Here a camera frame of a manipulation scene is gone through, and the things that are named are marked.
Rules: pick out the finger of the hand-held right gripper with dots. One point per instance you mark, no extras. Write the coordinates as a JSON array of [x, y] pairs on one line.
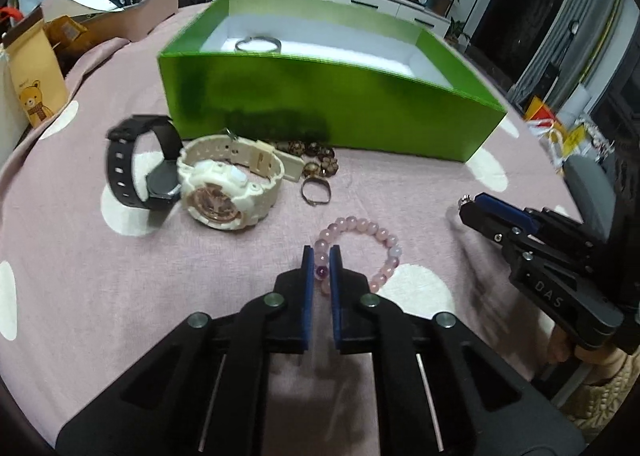
[[485, 223], [505, 208]]

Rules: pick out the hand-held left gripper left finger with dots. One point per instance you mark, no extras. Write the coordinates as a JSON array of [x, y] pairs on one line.
[[307, 296]]

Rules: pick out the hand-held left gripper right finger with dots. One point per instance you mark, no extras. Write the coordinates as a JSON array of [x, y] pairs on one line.
[[336, 296]]

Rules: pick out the cream wrist watch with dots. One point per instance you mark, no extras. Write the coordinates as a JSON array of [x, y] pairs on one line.
[[215, 201]]

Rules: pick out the black wrist watch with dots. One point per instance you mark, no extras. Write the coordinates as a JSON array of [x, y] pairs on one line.
[[162, 183]]

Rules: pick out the green cardboard box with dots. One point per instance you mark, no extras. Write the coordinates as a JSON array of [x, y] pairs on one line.
[[325, 96]]

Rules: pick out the silver bangle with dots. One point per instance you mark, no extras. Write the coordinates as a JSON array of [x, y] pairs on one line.
[[248, 40]]

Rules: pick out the person's right forearm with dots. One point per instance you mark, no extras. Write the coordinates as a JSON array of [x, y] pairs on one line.
[[610, 386]]

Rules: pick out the person's right hand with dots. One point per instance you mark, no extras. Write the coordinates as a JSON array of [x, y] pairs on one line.
[[560, 346]]

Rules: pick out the white plastic shopping bag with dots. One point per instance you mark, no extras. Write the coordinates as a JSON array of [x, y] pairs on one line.
[[580, 136]]

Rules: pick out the yellow paper bag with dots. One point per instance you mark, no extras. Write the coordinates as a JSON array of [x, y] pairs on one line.
[[537, 108]]

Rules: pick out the small potted floor plant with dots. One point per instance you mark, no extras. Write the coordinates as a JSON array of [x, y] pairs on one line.
[[457, 33]]

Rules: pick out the pink desk organizer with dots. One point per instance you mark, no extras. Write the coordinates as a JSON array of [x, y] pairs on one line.
[[150, 11]]

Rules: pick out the bear print paper bag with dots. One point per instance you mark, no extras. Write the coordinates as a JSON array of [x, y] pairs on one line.
[[37, 71]]

